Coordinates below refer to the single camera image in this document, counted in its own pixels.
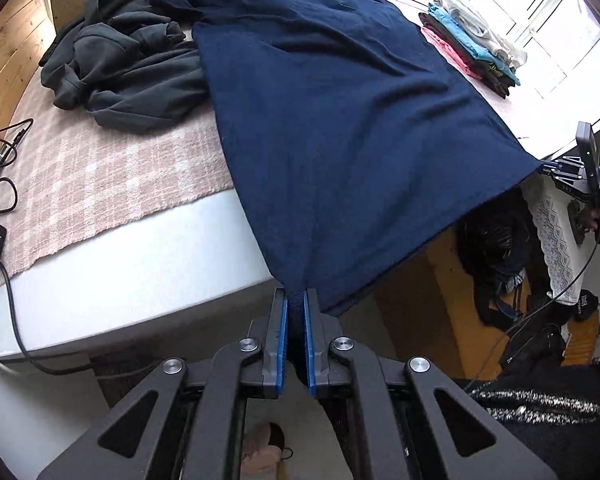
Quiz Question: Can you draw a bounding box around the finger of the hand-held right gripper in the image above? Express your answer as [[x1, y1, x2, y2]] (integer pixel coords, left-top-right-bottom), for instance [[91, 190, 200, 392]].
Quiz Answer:
[[542, 157, 582, 172], [540, 170, 583, 186]]

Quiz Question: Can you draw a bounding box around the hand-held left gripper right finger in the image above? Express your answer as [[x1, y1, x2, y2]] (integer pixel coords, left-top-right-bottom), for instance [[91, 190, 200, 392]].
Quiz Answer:
[[305, 287, 561, 480]]

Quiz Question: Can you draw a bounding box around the pink folded garment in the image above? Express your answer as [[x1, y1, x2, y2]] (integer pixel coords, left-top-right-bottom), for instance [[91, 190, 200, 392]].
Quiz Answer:
[[421, 26, 483, 80]]

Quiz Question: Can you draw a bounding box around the stack of folded clothes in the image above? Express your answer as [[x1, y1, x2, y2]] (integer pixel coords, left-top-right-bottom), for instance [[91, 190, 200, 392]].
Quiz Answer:
[[418, 11, 512, 100]]

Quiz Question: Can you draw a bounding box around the looped black cable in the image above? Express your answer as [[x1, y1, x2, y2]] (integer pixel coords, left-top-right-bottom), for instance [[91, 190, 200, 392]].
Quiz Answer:
[[0, 118, 35, 217]]

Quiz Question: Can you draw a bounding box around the black backpack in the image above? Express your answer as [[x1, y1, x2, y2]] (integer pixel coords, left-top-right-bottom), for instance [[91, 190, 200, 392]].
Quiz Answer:
[[454, 195, 537, 332]]

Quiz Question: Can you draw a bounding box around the black charger cable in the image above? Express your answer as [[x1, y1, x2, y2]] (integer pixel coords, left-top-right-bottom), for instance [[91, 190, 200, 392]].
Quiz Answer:
[[0, 258, 97, 377]]

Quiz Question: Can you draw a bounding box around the blue folded garment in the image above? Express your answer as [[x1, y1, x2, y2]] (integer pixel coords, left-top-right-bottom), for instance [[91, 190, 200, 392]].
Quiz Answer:
[[426, 2, 522, 87]]

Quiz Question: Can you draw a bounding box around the light grey folded garment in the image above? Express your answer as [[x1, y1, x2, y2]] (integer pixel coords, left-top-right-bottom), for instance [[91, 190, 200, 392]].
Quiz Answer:
[[437, 0, 529, 70]]

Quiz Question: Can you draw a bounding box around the pink plaid blanket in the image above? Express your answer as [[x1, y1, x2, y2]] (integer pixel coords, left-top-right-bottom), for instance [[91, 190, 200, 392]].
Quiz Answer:
[[0, 0, 600, 297]]

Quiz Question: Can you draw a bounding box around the pink slipper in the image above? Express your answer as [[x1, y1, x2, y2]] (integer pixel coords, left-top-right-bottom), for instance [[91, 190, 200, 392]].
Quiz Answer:
[[241, 421, 295, 480]]

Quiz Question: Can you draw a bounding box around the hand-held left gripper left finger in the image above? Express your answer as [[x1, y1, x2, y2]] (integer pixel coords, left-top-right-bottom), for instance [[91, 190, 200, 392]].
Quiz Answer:
[[35, 287, 287, 480]]

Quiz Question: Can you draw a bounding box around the dark grey hoodie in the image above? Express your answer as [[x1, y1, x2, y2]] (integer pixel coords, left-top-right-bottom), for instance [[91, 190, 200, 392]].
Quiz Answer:
[[40, 20, 211, 134]]

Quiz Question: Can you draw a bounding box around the white patterned cloth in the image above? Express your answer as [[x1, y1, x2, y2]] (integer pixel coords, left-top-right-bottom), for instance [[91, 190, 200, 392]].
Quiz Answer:
[[521, 174, 590, 307]]

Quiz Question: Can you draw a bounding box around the person's black glitter sweater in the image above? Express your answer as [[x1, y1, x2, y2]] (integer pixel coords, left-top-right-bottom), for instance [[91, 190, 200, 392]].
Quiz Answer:
[[452, 352, 600, 480]]

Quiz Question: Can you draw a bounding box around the navy blue garment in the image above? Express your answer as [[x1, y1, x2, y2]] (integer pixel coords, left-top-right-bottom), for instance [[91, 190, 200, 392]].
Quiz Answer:
[[150, 0, 543, 317]]

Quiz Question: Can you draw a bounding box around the wooden bed frame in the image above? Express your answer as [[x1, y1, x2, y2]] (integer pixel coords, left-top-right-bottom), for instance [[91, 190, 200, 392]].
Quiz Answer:
[[372, 222, 503, 381]]

